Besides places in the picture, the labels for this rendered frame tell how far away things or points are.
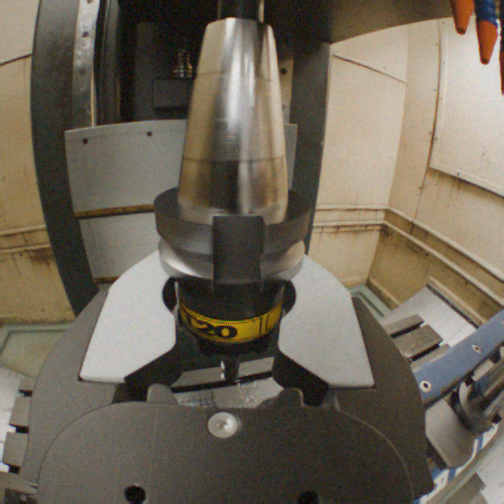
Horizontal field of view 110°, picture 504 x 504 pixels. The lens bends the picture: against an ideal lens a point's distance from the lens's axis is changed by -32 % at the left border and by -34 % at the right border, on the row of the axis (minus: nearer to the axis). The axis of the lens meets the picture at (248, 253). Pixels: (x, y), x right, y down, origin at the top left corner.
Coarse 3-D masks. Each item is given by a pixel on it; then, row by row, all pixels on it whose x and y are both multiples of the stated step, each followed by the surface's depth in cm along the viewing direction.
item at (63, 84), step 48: (48, 0) 24; (96, 0) 27; (48, 48) 31; (96, 48) 34; (144, 48) 43; (192, 48) 43; (288, 48) 43; (48, 96) 36; (96, 96) 40; (144, 96) 49; (288, 96) 48; (48, 144) 41; (48, 192) 45; (96, 288) 60
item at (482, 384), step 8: (496, 368) 14; (488, 376) 14; (496, 376) 13; (472, 384) 16; (480, 384) 15; (488, 384) 14; (496, 384) 13; (472, 392) 15; (480, 392) 14; (488, 392) 14; (496, 392) 13; (472, 400) 15; (480, 400) 14; (488, 400) 13; (496, 400) 13; (472, 408) 15; (480, 408) 14; (488, 408) 13; (496, 408) 13; (480, 416) 14; (488, 416) 13
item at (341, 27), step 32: (128, 0) 24; (160, 0) 26; (192, 0) 27; (288, 0) 27; (320, 0) 25; (352, 0) 23; (384, 0) 20; (416, 0) 17; (448, 0) 14; (320, 32) 38; (352, 32) 35
